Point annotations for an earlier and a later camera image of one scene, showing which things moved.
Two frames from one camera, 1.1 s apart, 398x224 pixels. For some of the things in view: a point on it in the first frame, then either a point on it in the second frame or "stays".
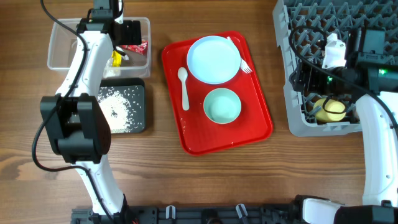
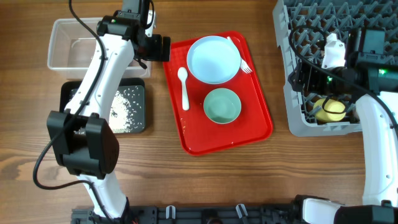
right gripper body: (319, 81) stays
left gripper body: (130, 36) to (153, 50)
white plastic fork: (243, 65) stays
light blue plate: (213, 60) stays
